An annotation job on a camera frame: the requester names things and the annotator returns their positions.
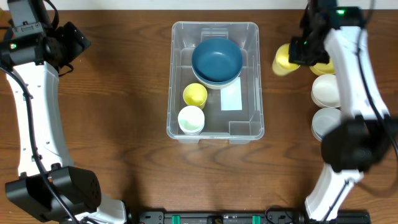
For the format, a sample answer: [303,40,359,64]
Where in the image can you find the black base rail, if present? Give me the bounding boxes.
[136,211,373,224]

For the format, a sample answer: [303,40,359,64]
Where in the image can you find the dark blue bowl front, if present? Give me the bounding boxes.
[192,67,243,86]

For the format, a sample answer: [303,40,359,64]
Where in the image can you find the clear plastic storage container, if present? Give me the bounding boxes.
[166,21,264,144]

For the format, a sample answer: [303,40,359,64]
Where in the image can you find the light grey bowl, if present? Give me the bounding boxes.
[311,108,341,141]

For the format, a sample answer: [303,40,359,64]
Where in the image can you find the cream cup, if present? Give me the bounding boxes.
[178,106,205,134]

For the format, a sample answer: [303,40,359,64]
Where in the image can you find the yellow bowl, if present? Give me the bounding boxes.
[310,59,335,76]

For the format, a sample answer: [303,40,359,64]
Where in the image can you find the white bowl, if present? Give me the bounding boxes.
[311,74,341,108]

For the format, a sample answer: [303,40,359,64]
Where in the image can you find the white label in container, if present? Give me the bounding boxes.
[220,77,243,111]

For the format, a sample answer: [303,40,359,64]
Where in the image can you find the dark blue bowl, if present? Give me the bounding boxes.
[192,67,243,86]
[192,37,244,82]

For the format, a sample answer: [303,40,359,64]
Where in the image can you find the yellow cup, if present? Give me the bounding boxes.
[272,44,300,76]
[183,83,208,110]

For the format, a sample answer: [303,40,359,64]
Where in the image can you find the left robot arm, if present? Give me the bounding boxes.
[1,0,128,223]

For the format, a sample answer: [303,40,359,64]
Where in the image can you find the beige bowl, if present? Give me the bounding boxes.
[198,77,239,90]

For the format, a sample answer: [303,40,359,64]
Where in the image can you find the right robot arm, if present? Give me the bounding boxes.
[289,0,397,223]

